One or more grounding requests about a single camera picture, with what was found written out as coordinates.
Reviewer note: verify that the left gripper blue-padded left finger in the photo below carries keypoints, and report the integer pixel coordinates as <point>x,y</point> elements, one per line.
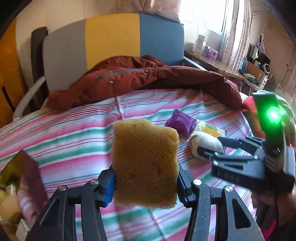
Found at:
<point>106,187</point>

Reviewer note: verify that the wooden side desk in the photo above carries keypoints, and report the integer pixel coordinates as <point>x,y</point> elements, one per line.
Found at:
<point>221,68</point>

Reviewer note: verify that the pink striped rolled sock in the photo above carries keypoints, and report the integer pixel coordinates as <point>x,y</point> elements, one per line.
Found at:
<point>31,202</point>

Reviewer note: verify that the purple wrapped packet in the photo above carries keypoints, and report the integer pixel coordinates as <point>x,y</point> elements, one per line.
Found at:
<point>182,123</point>

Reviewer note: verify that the black rolled mat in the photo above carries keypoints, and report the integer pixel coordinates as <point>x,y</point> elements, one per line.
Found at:
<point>37,37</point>

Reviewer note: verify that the dark red jacket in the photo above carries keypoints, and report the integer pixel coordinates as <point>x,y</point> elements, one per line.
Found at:
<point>121,75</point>

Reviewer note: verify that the person right hand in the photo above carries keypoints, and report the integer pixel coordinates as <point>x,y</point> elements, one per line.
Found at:
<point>285,203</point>

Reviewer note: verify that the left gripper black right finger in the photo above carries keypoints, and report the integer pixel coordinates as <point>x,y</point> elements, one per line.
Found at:
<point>187,194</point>

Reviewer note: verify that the dark yellow square sponge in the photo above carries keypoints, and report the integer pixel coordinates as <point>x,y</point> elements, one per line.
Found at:
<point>145,162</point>

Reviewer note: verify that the gold square tray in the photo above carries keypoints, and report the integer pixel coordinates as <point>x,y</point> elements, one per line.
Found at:
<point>21,165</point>

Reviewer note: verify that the grey yellow blue chair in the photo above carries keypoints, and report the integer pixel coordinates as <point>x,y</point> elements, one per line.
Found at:
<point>73,49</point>

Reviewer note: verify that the pink patterned curtain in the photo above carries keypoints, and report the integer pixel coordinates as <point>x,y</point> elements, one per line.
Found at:
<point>166,8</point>

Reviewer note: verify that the orange wooden cabinet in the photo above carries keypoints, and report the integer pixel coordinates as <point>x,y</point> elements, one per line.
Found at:
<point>13,87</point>

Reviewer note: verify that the white sock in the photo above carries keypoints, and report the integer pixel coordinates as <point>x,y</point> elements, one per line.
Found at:
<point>197,139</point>

